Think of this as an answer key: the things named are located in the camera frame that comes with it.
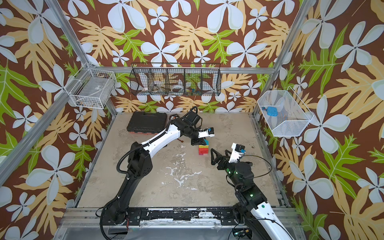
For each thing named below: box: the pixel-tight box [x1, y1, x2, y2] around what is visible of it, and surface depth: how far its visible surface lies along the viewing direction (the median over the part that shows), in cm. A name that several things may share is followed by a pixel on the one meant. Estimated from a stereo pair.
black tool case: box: [126, 111, 168, 134], surface depth 110 cm
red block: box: [198, 148, 209, 156], surface depth 97 cm
